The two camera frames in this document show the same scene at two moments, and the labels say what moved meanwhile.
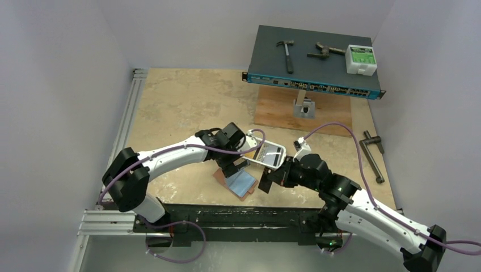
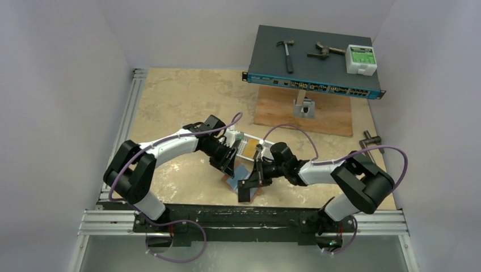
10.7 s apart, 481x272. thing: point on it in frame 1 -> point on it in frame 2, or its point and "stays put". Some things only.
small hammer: x=290 y=67 stays put
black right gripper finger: x=290 y=166 -> x=260 y=171
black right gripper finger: x=278 y=176 -> x=255 y=180
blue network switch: x=308 y=60 stays put
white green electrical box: x=361 y=59 stays put
